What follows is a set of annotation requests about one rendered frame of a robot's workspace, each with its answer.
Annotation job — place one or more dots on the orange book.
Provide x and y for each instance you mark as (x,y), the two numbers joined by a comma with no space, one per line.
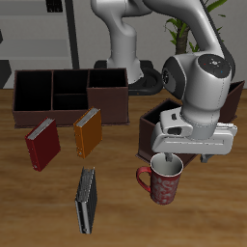
(90,135)

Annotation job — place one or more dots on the red patterned mug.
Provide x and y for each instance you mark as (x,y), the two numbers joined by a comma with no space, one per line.
(165,188)

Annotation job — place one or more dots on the black book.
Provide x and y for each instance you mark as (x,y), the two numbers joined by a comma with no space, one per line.
(88,196)

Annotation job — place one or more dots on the dark upright post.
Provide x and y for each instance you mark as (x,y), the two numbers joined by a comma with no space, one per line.
(73,35)

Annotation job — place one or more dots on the dark brown desk caddy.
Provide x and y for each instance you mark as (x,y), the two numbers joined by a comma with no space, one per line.
(145,141)
(107,104)

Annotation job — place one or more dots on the green pot plant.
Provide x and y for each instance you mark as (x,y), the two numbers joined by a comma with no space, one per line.
(181,35)

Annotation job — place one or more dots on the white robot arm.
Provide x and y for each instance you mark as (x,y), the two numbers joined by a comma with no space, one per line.
(196,83)

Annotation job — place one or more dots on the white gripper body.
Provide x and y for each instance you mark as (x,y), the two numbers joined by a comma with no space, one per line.
(193,145)

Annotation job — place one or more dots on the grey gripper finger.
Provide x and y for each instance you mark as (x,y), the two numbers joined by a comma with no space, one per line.
(168,157)
(205,157)

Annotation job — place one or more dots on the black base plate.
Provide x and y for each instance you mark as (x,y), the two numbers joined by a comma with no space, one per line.
(151,82)

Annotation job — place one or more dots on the white shelf unit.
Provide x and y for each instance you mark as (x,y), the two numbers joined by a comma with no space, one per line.
(32,35)

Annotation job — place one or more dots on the red book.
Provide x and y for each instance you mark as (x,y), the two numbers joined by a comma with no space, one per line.
(45,146)

